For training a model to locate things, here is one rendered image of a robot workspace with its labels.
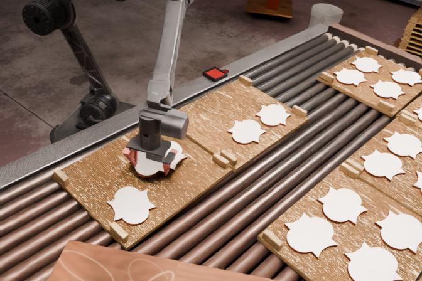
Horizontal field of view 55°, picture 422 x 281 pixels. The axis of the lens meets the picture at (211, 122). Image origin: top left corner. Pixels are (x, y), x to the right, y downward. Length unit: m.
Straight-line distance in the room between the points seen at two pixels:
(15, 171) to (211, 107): 0.69
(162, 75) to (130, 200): 0.36
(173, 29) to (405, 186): 0.86
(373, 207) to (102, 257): 0.78
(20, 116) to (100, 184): 1.97
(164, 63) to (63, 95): 2.20
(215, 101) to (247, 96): 0.13
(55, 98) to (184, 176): 2.14
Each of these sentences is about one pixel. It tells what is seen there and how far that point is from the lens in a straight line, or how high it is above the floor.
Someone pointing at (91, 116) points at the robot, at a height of 0.35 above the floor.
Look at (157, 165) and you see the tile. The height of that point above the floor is 0.98.
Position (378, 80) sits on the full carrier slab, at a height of 0.95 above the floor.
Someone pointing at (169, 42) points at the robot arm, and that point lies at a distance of 1.20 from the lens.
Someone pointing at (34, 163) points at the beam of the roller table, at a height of 0.91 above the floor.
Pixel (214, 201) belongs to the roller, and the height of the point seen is 0.92.
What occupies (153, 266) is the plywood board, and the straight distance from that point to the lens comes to 0.93.
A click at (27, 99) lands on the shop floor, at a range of 3.31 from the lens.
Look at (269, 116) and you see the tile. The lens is 1.50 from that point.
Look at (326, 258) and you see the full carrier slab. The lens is 1.14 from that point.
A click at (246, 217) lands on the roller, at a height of 0.92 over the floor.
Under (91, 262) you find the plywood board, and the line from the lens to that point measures 0.95.
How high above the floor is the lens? 1.83
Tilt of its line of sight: 38 degrees down
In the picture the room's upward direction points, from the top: 6 degrees clockwise
